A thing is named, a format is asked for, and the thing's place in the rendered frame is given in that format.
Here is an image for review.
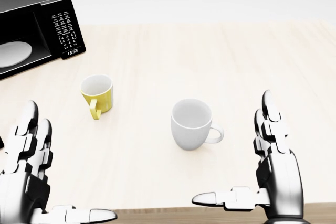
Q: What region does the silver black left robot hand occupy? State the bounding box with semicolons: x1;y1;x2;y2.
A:
0;100;118;224

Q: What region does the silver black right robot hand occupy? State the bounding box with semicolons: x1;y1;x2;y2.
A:
191;89;307;220

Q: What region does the black microwave oven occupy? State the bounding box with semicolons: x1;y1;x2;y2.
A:
0;0;87;81

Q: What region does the white mug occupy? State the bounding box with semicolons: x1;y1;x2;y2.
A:
170;98;225;152

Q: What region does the yellow mug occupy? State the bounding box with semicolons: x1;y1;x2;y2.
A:
80;73;115;121

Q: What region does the white round turntable plate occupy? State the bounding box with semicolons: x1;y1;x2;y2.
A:
0;41;33;69

